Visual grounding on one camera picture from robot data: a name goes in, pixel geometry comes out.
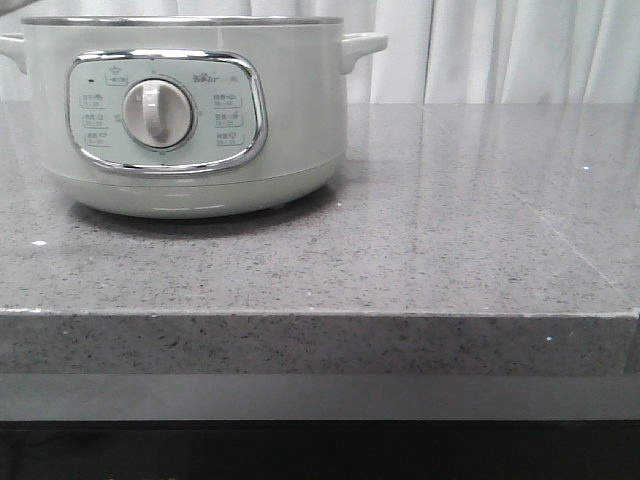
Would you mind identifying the beige pot control knob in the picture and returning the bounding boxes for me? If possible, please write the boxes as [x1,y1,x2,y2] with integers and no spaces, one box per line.
[122,79,194,150]

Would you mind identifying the white pleated curtain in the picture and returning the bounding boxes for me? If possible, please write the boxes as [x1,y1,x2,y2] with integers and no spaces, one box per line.
[1,1,639,104]

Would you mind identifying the pale green electric cooking pot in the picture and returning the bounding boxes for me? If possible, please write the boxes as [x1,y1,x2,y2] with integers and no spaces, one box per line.
[1,16,388,219]

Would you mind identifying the glass pot lid steel rim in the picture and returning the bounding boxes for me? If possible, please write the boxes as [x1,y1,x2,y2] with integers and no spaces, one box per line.
[0,0,26,16]

